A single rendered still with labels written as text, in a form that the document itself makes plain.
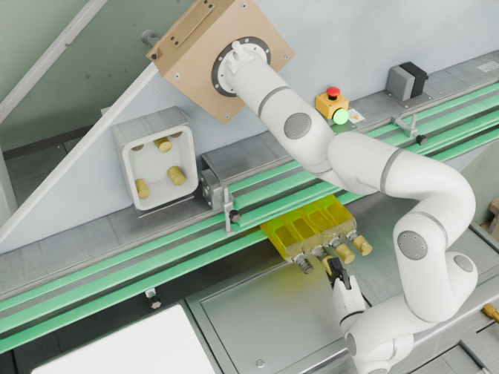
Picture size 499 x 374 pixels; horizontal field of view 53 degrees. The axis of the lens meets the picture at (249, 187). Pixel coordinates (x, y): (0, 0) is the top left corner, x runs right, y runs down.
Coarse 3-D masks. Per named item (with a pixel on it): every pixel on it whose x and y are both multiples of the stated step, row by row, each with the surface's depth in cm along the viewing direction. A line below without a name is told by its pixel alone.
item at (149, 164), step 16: (176, 128) 118; (128, 144) 114; (176, 144) 130; (192, 144) 123; (128, 160) 117; (144, 160) 128; (160, 160) 131; (176, 160) 134; (192, 160) 127; (128, 176) 120; (144, 176) 132; (160, 176) 134; (192, 176) 131; (160, 192) 132; (176, 192) 132; (144, 208) 129
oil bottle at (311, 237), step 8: (288, 216) 139; (296, 216) 139; (304, 216) 139; (296, 224) 137; (304, 224) 137; (312, 224) 137; (296, 232) 135; (304, 232) 135; (312, 232) 135; (304, 240) 133; (312, 240) 133; (320, 240) 133; (312, 248) 133
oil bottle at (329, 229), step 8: (304, 208) 141; (312, 208) 141; (320, 208) 141; (312, 216) 139; (320, 216) 139; (328, 216) 139; (320, 224) 137; (328, 224) 137; (336, 224) 137; (320, 232) 136; (328, 232) 135; (336, 232) 135; (328, 240) 135
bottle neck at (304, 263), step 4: (296, 256) 131; (300, 256) 130; (304, 256) 131; (296, 260) 131; (300, 260) 130; (304, 260) 130; (308, 260) 131; (300, 264) 130; (304, 264) 129; (308, 264) 129; (300, 268) 130; (304, 268) 128; (308, 268) 128; (312, 268) 129; (304, 272) 129; (308, 272) 130
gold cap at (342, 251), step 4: (340, 244) 133; (344, 244) 133; (336, 248) 133; (340, 248) 133; (344, 248) 132; (336, 252) 133; (340, 252) 132; (344, 252) 132; (348, 252) 131; (352, 252) 132; (340, 256) 132; (344, 256) 131; (348, 256) 131; (352, 256) 131; (344, 260) 131; (348, 260) 132; (352, 260) 133
